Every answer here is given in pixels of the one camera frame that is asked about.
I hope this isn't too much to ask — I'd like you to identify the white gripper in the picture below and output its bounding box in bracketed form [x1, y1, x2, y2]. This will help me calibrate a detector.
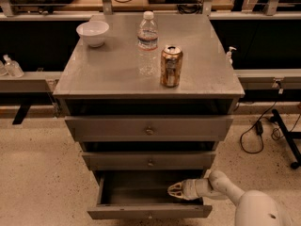
[167, 179, 212, 201]

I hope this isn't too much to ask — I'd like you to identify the grey bottom drawer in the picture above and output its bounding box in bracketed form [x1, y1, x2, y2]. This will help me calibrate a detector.
[87, 170, 213, 219]

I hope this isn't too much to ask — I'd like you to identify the grey drawer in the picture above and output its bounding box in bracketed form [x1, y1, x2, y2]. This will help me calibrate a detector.
[82, 152, 215, 170]
[65, 115, 232, 142]
[87, 170, 213, 219]

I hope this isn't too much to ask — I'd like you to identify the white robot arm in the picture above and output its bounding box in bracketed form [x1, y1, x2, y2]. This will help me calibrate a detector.
[167, 170, 297, 226]

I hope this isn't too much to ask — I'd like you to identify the grey middle drawer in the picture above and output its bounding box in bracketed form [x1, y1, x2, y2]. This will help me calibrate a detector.
[82, 152, 215, 170]

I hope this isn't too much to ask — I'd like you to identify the grey drawer cabinet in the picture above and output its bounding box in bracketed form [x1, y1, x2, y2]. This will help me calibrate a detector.
[52, 13, 246, 194]

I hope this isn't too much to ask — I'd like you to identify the grey top drawer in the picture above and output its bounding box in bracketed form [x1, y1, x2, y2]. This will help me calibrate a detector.
[65, 115, 232, 142]

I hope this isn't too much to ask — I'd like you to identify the black stand leg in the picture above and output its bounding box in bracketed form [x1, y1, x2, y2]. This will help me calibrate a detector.
[272, 109, 301, 170]

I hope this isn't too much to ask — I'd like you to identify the orange soda can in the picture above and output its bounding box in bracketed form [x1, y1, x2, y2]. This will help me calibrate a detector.
[161, 45, 183, 88]

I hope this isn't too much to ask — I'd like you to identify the white pump dispenser bottle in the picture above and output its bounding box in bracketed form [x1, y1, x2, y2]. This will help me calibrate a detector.
[226, 46, 237, 64]

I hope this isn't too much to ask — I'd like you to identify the clear plastic water bottle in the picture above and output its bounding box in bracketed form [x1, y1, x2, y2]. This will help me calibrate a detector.
[137, 11, 158, 76]

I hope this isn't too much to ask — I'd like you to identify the white bowl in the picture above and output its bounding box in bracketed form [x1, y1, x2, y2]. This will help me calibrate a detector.
[76, 21, 110, 47]

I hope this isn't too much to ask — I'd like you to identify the clear sanitizer bottle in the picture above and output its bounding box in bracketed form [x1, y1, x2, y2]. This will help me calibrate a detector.
[3, 55, 24, 78]

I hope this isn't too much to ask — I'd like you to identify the black floor power cable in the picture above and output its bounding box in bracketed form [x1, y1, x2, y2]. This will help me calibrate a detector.
[239, 102, 278, 155]

